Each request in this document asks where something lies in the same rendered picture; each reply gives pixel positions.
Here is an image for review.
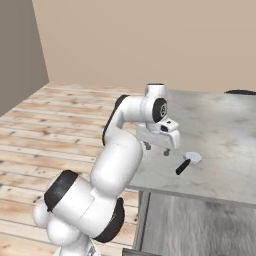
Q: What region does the black stool seat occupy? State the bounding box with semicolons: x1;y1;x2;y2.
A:
224;89;256;96

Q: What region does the black-handled pizza cutter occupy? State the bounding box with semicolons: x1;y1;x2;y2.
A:
175;151;203;176

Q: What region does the grey dining counter cabinet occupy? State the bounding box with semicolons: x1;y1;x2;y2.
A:
122;190;256;256

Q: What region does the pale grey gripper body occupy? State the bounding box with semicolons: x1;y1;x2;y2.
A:
135;122;181;150

